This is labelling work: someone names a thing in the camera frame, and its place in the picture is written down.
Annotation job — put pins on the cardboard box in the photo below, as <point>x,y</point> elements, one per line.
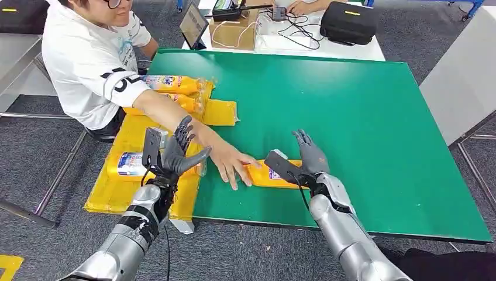
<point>230,35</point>

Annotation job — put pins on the black bag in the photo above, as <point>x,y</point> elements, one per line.
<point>21,17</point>

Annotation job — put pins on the orange drink bottle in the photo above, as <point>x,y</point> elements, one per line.
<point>263,178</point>
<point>186,102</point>
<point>174,84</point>
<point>130,165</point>

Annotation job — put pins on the grey table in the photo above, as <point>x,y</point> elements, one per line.
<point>461,77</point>
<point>17,62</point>

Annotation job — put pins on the person's right hand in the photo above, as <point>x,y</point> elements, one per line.
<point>226,159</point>

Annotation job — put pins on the black radio device with antenna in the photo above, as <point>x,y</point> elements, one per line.
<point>226,12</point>

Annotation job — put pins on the person's hand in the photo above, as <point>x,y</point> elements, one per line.
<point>300,6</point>

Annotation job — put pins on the black carry case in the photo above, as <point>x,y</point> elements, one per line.
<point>348,22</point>

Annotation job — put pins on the black robot leg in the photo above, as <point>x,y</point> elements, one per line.
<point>445,265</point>

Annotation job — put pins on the yellow sheet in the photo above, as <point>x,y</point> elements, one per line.
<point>128,194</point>

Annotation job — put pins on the green table mat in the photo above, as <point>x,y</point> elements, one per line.
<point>368,135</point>

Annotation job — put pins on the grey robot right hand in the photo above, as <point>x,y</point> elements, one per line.
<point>314,159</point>

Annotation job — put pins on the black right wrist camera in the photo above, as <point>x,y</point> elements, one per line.
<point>283,166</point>

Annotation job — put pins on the blue cart base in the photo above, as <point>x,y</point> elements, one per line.
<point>473,7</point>

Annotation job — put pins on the tablet with stand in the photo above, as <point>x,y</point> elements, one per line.
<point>192,25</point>

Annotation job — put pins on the clear plastic box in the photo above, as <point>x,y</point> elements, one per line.
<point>279,42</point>

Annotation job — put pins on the person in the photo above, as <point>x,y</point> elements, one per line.
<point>85,58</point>

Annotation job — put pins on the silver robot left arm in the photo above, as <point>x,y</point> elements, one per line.
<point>128,240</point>

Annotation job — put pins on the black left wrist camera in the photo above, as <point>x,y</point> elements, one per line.
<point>151,147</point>

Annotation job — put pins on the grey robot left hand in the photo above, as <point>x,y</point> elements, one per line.
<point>178,159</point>

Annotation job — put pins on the metal table frame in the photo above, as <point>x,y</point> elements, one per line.
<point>58,174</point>
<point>474,170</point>

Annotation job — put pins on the white table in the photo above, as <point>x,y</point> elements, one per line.
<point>348,52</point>

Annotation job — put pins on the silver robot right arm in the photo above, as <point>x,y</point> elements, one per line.
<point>348,240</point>

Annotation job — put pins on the small black adapter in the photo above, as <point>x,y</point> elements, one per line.
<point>279,13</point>

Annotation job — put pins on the yellow floor tape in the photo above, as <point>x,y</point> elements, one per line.
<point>9,267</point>

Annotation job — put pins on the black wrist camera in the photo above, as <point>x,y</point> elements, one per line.
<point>283,166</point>
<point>151,147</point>

